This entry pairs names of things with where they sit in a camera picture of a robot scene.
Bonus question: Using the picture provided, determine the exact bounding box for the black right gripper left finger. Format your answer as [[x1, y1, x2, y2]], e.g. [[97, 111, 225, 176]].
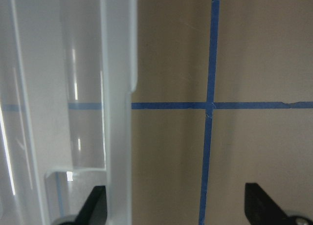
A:
[[74, 185, 108, 225]]

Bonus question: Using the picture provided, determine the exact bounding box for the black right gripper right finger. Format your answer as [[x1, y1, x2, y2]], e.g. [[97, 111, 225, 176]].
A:
[[245, 183, 293, 225]]

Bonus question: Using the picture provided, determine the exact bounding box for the clear plastic box lid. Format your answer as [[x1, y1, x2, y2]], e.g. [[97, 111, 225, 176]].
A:
[[0, 0, 137, 225]]

